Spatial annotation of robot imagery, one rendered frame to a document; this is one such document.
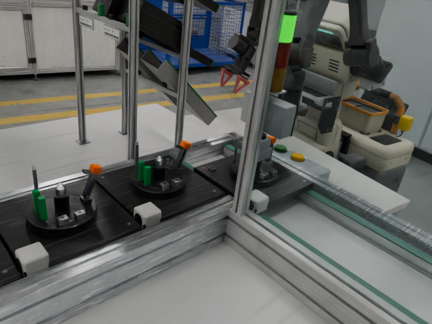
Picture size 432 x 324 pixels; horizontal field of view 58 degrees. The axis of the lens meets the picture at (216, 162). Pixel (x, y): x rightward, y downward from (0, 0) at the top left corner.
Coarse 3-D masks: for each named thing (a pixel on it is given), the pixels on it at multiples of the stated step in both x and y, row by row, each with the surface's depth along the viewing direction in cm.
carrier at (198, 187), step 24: (120, 168) 104; (144, 168) 94; (168, 168) 103; (120, 192) 94; (144, 192) 92; (168, 192) 93; (192, 192) 97; (216, 192) 98; (144, 216) 83; (168, 216) 88
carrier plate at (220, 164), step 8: (240, 152) 121; (216, 160) 114; (224, 160) 115; (232, 160) 115; (200, 168) 109; (216, 168) 110; (224, 168) 110; (208, 176) 105; (216, 176) 106; (224, 176) 106; (216, 184) 103; (224, 184) 102; (232, 184) 103; (232, 192) 99
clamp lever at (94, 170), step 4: (92, 164) 83; (96, 164) 84; (92, 168) 83; (96, 168) 83; (100, 168) 84; (84, 172) 82; (88, 172) 82; (92, 172) 83; (96, 172) 83; (100, 172) 84; (92, 176) 83; (96, 176) 84; (88, 180) 84; (92, 180) 84; (88, 184) 84; (92, 184) 84; (84, 188) 85; (88, 188) 84; (92, 188) 85; (84, 192) 85; (88, 192) 84; (84, 196) 84; (88, 196) 85
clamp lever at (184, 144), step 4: (180, 144) 99; (184, 144) 98; (188, 144) 99; (180, 148) 98; (184, 148) 98; (188, 148) 99; (180, 152) 100; (184, 152) 99; (180, 156) 99; (176, 160) 100; (180, 160) 100; (176, 164) 100; (180, 164) 100; (176, 168) 100
